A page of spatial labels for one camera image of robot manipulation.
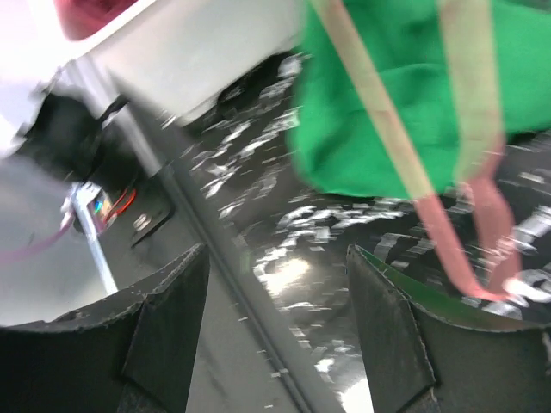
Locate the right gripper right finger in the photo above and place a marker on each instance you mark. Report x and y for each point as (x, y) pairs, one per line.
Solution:
(426, 352)

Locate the maroon garment in bin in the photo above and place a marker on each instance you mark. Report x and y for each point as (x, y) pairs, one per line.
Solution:
(81, 19)

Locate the white laundry bin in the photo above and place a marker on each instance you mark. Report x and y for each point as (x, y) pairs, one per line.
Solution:
(177, 55)

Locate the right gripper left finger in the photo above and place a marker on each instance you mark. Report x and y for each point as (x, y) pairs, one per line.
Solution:
(133, 351)

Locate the green tank top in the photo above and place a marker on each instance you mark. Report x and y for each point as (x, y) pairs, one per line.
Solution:
(336, 148)

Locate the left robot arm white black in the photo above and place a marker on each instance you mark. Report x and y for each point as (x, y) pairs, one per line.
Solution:
(50, 123)

